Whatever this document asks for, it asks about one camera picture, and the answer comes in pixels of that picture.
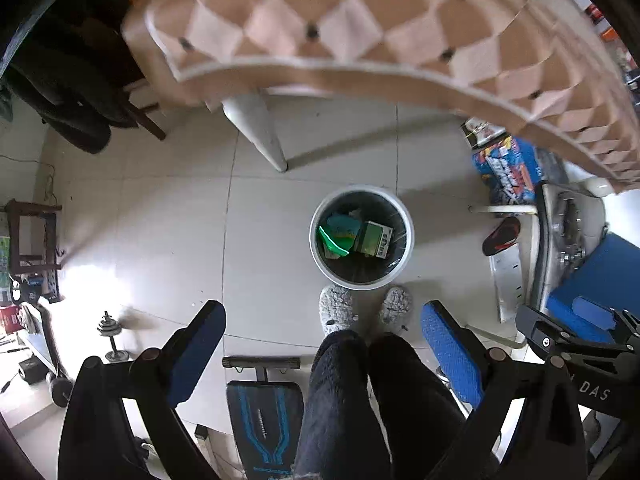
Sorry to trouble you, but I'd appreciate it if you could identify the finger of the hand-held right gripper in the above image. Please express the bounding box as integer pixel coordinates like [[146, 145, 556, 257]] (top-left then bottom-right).
[[515, 304, 628, 361], [571, 295, 640, 336]]

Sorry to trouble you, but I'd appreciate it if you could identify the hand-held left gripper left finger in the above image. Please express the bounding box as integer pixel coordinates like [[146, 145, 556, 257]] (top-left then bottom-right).
[[57, 300, 227, 480]]

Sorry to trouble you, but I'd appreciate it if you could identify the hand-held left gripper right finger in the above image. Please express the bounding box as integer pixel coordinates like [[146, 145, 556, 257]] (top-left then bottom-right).
[[421, 301, 592, 480]]

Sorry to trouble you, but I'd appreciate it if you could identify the white round trash bin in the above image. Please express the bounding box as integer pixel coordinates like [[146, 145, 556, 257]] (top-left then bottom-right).
[[309, 186, 415, 292]]

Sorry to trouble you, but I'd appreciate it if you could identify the person's right leg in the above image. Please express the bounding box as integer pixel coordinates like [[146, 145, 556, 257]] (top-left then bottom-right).
[[367, 334, 497, 480]]

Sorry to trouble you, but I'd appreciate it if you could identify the person's leg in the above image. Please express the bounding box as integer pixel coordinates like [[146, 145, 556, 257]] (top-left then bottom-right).
[[367, 334, 497, 480], [291, 329, 372, 480]]

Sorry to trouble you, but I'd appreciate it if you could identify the grey fuzzy slipper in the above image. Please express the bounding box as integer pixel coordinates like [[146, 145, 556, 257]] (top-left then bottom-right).
[[318, 283, 355, 339], [378, 286, 414, 334]]

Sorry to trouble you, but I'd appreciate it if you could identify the white flat board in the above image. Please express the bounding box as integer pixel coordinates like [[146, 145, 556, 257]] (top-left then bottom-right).
[[491, 249, 532, 324]]

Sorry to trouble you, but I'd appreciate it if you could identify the grey metal appliance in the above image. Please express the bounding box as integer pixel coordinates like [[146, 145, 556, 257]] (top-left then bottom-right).
[[529, 181, 608, 313]]

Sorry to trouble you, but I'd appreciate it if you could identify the metal dumbbell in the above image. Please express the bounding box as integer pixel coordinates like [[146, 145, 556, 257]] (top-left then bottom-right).
[[96, 311, 132, 364]]

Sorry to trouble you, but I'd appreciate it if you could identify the black blue weight bench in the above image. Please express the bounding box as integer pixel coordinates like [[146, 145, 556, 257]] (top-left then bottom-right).
[[221, 355, 306, 480]]

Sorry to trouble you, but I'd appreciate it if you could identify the red black sandal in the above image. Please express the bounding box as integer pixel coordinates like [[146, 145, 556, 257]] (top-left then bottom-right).
[[482, 217, 521, 257]]

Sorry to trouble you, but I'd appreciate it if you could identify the person's left leg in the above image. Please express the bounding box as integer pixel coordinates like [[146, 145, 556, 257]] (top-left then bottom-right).
[[291, 329, 372, 480]]

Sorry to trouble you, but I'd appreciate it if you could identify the white pipe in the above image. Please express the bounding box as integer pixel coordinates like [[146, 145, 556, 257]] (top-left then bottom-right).
[[469, 203, 539, 216]]

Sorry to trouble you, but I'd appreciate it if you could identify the green carton box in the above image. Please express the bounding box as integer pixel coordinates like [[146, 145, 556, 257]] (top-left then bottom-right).
[[355, 220, 394, 261]]

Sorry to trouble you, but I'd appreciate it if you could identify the white board with wheel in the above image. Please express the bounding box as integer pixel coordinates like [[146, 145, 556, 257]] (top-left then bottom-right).
[[19, 294, 77, 409]]

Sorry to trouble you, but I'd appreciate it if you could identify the colourful printed toy box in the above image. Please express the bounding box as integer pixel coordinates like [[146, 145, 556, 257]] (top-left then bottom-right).
[[472, 135, 568, 207]]

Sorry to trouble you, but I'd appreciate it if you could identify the green plastic wrapper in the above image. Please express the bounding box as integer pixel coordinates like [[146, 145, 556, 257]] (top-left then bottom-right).
[[318, 212, 362, 260]]

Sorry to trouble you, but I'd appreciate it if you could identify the small black box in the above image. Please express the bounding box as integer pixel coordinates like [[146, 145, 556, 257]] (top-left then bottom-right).
[[17, 357, 47, 386]]

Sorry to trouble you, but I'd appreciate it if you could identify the dark wooden stool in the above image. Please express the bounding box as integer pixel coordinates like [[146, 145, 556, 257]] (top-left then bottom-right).
[[2, 198, 64, 277]]

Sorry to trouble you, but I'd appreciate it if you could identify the white table leg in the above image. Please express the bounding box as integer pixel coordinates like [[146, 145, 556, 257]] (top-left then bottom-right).
[[221, 89, 289, 174]]

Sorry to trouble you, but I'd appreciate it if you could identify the dark wooden chair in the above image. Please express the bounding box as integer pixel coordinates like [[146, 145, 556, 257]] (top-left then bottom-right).
[[121, 77, 167, 142]]

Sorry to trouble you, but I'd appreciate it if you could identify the dark jacket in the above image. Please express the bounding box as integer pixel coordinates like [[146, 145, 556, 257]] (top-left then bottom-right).
[[0, 0, 138, 156]]

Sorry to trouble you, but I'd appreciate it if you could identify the thin floor cable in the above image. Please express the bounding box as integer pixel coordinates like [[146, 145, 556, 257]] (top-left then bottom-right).
[[0, 154, 57, 202]]

